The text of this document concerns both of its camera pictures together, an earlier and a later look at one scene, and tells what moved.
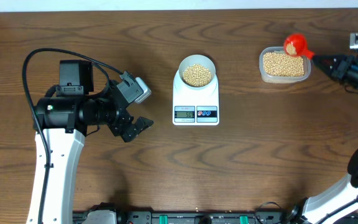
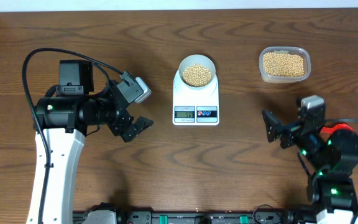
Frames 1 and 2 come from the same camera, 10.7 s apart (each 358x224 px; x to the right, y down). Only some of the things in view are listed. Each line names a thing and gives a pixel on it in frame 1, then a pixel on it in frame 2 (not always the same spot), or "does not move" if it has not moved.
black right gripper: (340, 67) → (275, 130)
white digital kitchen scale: (195, 107) does not move
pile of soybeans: (279, 64) does not move
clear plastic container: (277, 67) does not move
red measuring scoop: (296, 44) → (330, 130)
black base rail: (107, 216) does not move
